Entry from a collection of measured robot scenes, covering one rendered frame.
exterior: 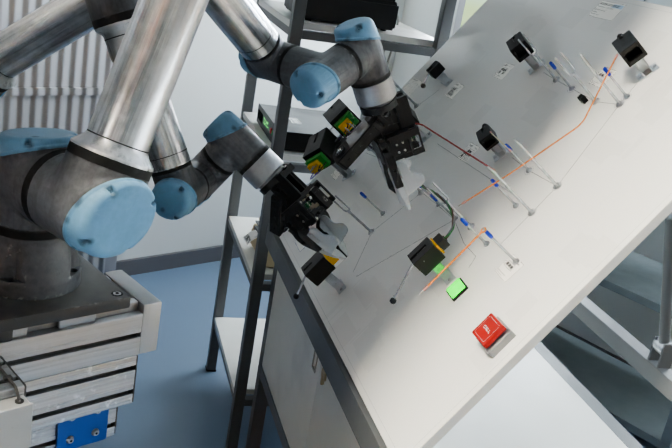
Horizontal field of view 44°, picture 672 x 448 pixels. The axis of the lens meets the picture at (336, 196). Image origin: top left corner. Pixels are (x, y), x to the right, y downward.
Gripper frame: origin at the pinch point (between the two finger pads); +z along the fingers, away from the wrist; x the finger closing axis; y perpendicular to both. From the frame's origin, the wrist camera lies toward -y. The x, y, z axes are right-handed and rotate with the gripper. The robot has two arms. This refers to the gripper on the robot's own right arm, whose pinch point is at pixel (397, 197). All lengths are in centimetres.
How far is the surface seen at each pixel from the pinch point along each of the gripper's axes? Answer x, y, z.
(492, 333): -27.2, 4.2, 17.4
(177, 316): 186, -81, 109
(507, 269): -12.1, 13.9, 16.7
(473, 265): -3.5, 9.8, 18.7
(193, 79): 244, -36, 27
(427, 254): -2.1, 1.8, 13.0
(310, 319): 27, -25, 36
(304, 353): 40, -30, 52
